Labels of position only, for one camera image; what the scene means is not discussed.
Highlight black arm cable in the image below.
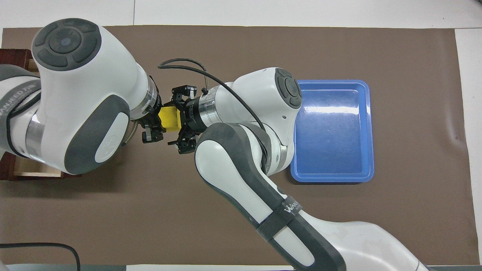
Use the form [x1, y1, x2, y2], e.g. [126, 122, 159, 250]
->
[157, 58, 265, 131]
[122, 120, 139, 146]

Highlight blue plastic tray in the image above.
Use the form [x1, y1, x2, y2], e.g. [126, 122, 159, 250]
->
[290, 79, 375, 184]

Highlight brown table mat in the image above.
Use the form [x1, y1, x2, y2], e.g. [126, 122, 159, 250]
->
[0, 25, 476, 266]

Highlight yellow cube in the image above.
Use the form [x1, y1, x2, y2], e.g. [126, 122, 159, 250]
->
[158, 106, 181, 132]

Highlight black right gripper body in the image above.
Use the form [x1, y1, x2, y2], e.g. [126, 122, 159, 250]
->
[177, 94, 212, 139]

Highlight dark wooden drawer cabinet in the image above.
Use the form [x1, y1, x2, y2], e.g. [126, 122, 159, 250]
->
[0, 49, 34, 181]

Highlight black cable at table edge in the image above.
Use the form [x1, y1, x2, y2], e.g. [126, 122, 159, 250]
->
[0, 242, 81, 271]

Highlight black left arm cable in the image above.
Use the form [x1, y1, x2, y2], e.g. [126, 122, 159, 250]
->
[122, 120, 139, 146]

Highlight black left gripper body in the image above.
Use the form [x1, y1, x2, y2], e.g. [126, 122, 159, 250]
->
[135, 96, 166, 131]

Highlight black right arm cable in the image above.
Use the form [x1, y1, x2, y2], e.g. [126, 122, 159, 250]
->
[157, 58, 265, 131]

